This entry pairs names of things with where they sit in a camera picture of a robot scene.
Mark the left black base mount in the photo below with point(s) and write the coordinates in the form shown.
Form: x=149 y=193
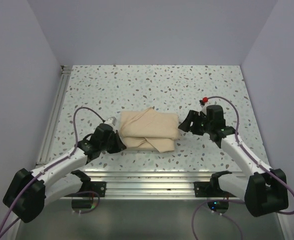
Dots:
x=95 y=186

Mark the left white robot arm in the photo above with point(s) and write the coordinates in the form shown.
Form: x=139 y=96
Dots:
x=30 y=191

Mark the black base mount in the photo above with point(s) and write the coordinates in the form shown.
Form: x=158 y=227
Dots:
x=95 y=186
x=211 y=188

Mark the beige cloth mat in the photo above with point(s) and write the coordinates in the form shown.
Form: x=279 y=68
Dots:
x=149 y=130

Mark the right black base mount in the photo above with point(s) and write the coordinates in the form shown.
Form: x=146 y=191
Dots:
x=211 y=188

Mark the aluminium rail frame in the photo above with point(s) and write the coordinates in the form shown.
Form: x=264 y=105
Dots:
x=89 y=93

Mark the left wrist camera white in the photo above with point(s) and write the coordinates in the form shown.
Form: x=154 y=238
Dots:
x=111 y=121

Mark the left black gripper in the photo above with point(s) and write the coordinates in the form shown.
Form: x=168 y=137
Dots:
x=119 y=145

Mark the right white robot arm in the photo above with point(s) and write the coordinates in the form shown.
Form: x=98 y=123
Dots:
x=263 y=191

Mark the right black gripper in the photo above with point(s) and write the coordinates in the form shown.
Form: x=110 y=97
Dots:
x=193 y=116

